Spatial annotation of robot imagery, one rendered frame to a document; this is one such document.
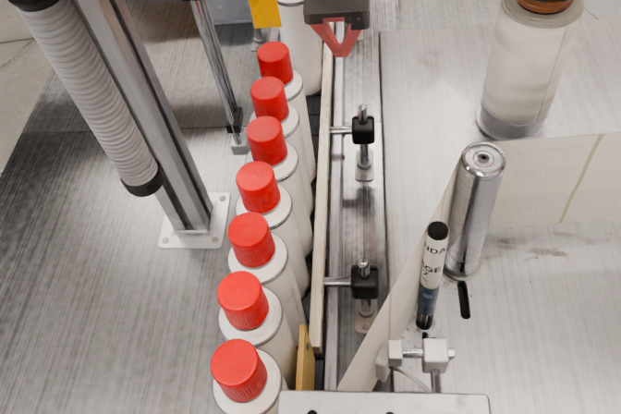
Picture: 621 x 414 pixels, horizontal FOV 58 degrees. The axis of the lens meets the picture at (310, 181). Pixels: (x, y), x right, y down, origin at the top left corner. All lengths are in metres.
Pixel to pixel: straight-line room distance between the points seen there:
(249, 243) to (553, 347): 0.34
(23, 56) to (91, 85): 2.33
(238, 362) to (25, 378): 0.41
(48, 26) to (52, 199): 0.53
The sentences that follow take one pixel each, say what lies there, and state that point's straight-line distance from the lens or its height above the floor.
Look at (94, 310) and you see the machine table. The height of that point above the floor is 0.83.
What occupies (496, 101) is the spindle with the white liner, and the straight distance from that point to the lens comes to 0.72.
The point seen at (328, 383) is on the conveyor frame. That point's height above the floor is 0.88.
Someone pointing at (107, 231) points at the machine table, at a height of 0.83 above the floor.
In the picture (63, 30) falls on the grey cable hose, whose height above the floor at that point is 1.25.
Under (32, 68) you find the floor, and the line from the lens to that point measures 2.64.
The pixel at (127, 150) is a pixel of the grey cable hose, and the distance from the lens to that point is 0.45.
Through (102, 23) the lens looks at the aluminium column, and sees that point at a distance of 0.52.
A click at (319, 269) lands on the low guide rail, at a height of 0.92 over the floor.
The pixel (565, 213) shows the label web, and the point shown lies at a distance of 0.64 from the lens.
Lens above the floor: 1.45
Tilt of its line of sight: 53 degrees down
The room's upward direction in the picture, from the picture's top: 10 degrees counter-clockwise
